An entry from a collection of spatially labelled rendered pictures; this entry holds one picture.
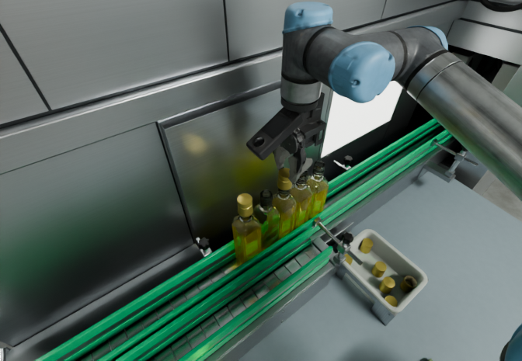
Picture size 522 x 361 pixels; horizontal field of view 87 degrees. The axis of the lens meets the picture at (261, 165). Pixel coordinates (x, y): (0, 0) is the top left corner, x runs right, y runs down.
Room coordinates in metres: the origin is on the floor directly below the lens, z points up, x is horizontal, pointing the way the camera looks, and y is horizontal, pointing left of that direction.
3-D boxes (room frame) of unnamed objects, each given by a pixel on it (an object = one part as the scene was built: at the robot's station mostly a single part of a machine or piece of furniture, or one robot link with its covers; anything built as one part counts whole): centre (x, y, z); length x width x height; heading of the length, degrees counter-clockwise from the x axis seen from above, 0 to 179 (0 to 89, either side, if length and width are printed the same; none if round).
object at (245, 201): (0.39, 0.04, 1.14); 0.04 x 0.04 x 0.04
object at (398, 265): (0.40, -0.36, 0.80); 0.22 x 0.17 x 0.09; 36
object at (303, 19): (0.47, -0.08, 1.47); 0.09 x 0.08 x 0.11; 29
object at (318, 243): (0.43, -0.20, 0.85); 0.09 x 0.04 x 0.07; 36
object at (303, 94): (0.47, -0.07, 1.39); 0.08 x 0.08 x 0.05
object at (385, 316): (0.42, -0.35, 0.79); 0.27 x 0.17 x 0.08; 36
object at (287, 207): (0.46, -0.06, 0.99); 0.06 x 0.06 x 0.21; 36
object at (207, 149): (0.70, -0.17, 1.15); 0.90 x 0.03 x 0.34; 126
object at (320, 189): (0.52, -0.15, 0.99); 0.06 x 0.06 x 0.21; 36
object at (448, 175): (0.79, -0.73, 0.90); 0.17 x 0.05 x 0.23; 36
